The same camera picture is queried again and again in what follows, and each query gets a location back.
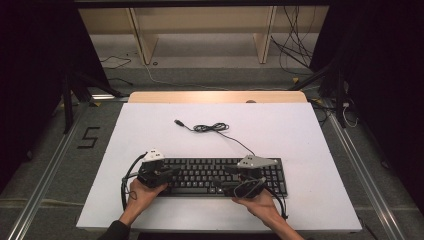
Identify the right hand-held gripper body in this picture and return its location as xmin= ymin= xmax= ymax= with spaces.
xmin=221 ymin=154 xmax=279 ymax=200

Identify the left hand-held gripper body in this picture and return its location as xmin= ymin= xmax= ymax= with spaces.
xmin=136 ymin=148 xmax=170 ymax=189

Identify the black computer keyboard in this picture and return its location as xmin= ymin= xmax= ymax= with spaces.
xmin=156 ymin=157 xmax=289 ymax=199

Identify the person's right hand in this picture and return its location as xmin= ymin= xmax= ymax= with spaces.
xmin=231 ymin=188 xmax=280 ymax=223

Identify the person's left hand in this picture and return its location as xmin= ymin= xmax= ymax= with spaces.
xmin=124 ymin=178 xmax=170 ymax=217

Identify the light wooden table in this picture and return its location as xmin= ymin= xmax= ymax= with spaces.
xmin=127 ymin=90 xmax=308 ymax=105

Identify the black metal stand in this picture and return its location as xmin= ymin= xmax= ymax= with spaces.
xmin=60 ymin=70 xmax=125 ymax=135
xmin=287 ymin=59 xmax=348 ymax=130

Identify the light wooden shelf unit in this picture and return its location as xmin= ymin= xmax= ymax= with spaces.
xmin=77 ymin=5 xmax=330 ymax=66

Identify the dark curtain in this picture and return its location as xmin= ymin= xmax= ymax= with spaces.
xmin=309 ymin=0 xmax=424 ymax=216
xmin=0 ymin=0 xmax=112 ymax=188

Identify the left hand-held gripper cable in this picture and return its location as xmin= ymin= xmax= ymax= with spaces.
xmin=120 ymin=152 xmax=148 ymax=212

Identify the hand-held gripper cable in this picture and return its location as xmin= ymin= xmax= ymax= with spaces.
xmin=120 ymin=152 xmax=148 ymax=212
xmin=264 ymin=185 xmax=290 ymax=221

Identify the right hand-held gripper cable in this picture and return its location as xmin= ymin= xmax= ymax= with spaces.
xmin=264 ymin=185 xmax=290 ymax=221

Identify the black keyboard cable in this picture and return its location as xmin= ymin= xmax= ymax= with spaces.
xmin=173 ymin=119 xmax=257 ymax=158

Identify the aluminium floor rail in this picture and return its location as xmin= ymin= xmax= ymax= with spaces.
xmin=5 ymin=99 xmax=94 ymax=240
xmin=323 ymin=99 xmax=407 ymax=240

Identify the short white floor cable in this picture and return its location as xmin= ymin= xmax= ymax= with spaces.
xmin=341 ymin=101 xmax=360 ymax=129

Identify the thin black floor cable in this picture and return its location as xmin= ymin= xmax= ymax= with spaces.
xmin=99 ymin=55 xmax=133 ymax=71

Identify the bundle of black floor cables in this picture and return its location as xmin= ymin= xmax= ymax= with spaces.
xmin=269 ymin=5 xmax=322 ymax=77

